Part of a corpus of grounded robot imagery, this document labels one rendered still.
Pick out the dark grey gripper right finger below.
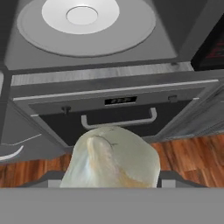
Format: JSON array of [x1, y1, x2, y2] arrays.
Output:
[[156, 170, 207, 189]]

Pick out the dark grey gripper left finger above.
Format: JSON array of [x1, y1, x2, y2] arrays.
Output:
[[18, 170, 73, 189]]

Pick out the pale white garlic bulb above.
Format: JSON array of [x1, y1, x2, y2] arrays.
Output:
[[59, 124, 162, 189]]

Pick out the grey round microwave turntable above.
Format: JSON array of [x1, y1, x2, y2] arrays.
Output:
[[16, 0, 158, 58]]

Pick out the grey microwave oven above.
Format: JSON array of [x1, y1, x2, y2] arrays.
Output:
[[0, 0, 224, 72]]

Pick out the white round plate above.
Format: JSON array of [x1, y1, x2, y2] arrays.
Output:
[[41, 0, 121, 36]]

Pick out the grey cupboard door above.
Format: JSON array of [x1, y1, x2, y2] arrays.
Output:
[[0, 100, 67, 165]]

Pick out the black glass oven door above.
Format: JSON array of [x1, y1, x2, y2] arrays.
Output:
[[29, 99, 194, 148]]

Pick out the grey cupboard run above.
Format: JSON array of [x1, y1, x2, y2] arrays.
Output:
[[157, 82, 224, 140]]

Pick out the dark oven knob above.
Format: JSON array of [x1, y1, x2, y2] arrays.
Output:
[[167, 94, 179, 103], [60, 106, 73, 116]]

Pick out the grey built-in oven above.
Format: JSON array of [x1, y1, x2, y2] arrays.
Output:
[[10, 69, 224, 148]]

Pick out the white curved cupboard handle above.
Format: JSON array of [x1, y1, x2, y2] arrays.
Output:
[[0, 144, 25, 162]]

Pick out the silver oven door handle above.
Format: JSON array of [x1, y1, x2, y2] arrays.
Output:
[[80, 107, 158, 131]]

